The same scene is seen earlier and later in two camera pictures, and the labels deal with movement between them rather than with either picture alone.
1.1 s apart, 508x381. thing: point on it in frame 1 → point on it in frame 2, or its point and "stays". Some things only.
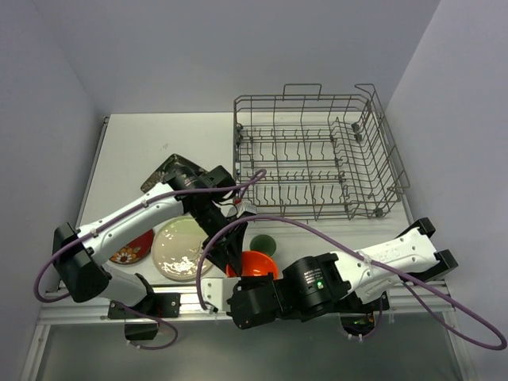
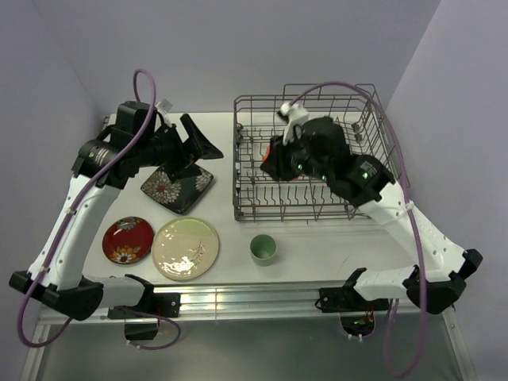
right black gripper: x=244 y=282 → x=275 y=166
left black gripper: x=227 y=248 → x=178 y=168
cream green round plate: x=177 y=244 stays
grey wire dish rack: x=310 y=156 stays
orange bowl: x=255 y=263 → x=267 y=153
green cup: x=263 y=244 stays
